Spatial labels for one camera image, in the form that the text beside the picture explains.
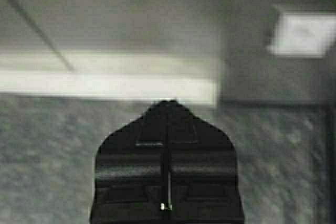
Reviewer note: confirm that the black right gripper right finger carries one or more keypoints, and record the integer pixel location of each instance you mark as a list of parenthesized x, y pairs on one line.
[(204, 170)]

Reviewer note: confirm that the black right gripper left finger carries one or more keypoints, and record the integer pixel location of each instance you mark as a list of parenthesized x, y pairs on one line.
[(129, 165)]

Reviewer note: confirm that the steel elevator handrail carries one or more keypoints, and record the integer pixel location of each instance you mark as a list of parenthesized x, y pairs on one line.
[(192, 79)]

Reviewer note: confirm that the white notice card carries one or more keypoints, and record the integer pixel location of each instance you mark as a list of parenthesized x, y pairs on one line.
[(302, 35)]

